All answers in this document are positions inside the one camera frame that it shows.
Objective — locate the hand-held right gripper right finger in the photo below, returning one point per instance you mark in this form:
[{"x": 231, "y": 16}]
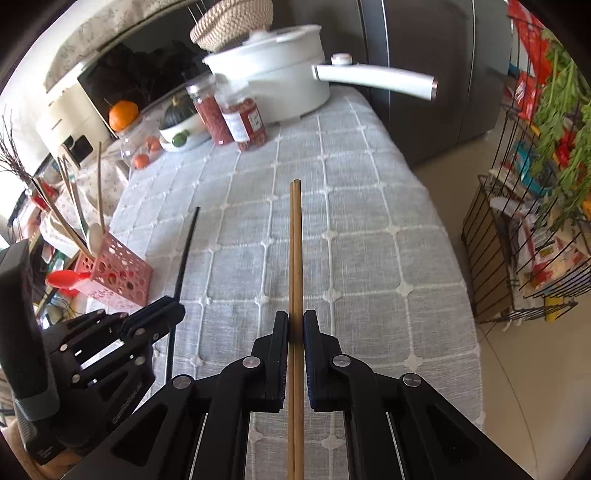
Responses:
[{"x": 310, "y": 360}]

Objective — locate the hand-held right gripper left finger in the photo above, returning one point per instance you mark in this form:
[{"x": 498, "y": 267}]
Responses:
[{"x": 281, "y": 360}]

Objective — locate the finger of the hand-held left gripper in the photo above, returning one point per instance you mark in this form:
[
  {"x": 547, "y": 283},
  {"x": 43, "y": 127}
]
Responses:
[
  {"x": 138, "y": 346},
  {"x": 168, "y": 311}
]

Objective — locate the pink perforated utensil holder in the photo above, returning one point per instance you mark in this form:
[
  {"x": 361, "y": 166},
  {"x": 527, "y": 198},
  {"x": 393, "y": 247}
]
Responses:
[{"x": 120, "y": 277}]

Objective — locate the black chopstick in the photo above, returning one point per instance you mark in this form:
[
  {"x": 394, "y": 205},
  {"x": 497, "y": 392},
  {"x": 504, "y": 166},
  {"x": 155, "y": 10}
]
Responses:
[{"x": 187, "y": 249}]

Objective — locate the red plastic spoon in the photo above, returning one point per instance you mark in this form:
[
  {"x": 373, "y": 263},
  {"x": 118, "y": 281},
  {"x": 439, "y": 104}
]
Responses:
[{"x": 62, "y": 279}]

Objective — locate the grey checked tablecloth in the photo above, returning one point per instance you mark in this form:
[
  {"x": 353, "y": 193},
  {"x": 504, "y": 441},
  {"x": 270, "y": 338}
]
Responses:
[{"x": 369, "y": 277}]

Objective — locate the floral cloth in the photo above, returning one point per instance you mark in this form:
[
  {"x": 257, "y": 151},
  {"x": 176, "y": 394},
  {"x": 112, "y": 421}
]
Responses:
[{"x": 106, "y": 189}]

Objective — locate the small red tomato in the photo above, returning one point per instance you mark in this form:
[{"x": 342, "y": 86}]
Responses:
[
  {"x": 153, "y": 144},
  {"x": 141, "y": 161}
]

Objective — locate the green lime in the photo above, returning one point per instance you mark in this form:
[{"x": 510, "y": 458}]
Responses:
[{"x": 180, "y": 139}]

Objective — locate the clear glass container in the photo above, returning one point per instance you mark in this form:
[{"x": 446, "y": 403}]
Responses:
[{"x": 131, "y": 141}]

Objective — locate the white bowl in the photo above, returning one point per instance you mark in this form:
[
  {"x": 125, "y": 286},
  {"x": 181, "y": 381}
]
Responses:
[{"x": 194, "y": 136}]

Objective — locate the dried branches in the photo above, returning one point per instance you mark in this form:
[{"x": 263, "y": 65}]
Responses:
[{"x": 11, "y": 157}]

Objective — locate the dark green squash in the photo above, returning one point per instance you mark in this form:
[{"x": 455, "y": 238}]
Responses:
[{"x": 180, "y": 113}]

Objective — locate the plain jar of red snacks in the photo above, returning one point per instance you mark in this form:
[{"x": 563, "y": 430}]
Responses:
[{"x": 207, "y": 115}]

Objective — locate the orange fruit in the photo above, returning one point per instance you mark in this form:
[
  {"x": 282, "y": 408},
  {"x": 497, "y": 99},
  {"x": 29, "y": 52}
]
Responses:
[{"x": 123, "y": 116}]

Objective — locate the labelled jar of red snacks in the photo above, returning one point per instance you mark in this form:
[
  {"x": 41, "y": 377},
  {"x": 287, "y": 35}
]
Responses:
[{"x": 242, "y": 122}]

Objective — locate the white countertop oven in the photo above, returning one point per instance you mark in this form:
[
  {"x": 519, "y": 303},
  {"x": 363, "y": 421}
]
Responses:
[{"x": 60, "y": 110}]

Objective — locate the pile of snack packets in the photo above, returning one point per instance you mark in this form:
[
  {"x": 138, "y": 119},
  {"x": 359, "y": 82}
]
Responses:
[{"x": 540, "y": 258}]

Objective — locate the woven wicker basket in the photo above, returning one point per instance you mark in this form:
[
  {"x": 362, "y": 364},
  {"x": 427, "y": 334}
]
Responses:
[{"x": 231, "y": 21}]

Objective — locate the grey refrigerator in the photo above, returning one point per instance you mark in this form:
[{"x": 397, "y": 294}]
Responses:
[{"x": 429, "y": 55}]

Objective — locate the green leafy vegetables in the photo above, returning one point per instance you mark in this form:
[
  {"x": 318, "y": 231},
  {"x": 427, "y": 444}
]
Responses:
[{"x": 561, "y": 115}]

